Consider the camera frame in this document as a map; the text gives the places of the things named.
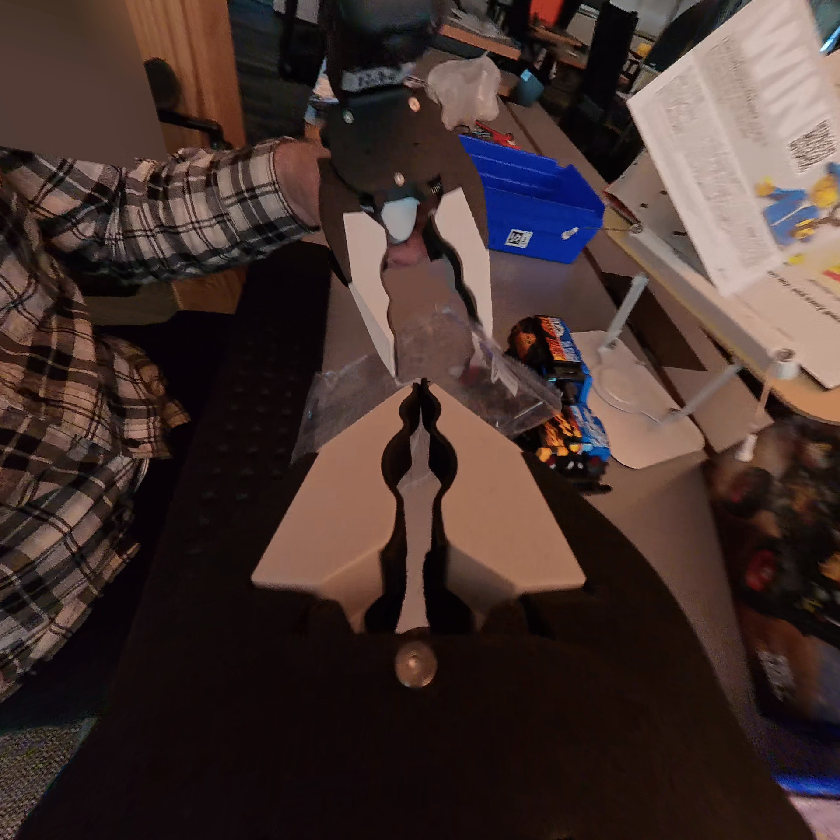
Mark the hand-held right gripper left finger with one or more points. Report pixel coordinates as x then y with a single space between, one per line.
328 525

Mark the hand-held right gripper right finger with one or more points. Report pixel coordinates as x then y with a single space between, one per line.
505 525

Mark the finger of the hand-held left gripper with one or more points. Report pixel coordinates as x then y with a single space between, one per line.
469 243
364 275

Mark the clear plastic bag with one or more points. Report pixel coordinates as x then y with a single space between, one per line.
463 88
459 354

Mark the person's left forearm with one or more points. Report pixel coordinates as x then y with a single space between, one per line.
164 203

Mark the grey desk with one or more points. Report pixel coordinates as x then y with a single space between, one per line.
649 525

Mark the person's left hand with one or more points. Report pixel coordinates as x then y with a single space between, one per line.
302 184

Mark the blue storage bin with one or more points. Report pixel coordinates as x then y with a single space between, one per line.
538 197

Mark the crumpled clear plastic bag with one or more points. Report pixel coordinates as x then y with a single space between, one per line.
463 88

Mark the brown workbench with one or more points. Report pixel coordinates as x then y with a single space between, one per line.
479 40

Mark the teal cup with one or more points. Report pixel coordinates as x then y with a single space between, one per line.
529 85

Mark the flame-printed toy monster truck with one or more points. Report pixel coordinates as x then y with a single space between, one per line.
564 367

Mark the white book stand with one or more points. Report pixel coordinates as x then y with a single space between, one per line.
643 420

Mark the wooden panel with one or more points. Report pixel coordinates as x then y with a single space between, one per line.
197 52

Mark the instruction booklet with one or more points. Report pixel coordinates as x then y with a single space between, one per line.
722 131

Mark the dark toy box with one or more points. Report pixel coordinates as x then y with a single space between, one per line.
781 558

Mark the person's plaid shirt torso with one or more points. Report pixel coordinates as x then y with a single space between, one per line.
52 459

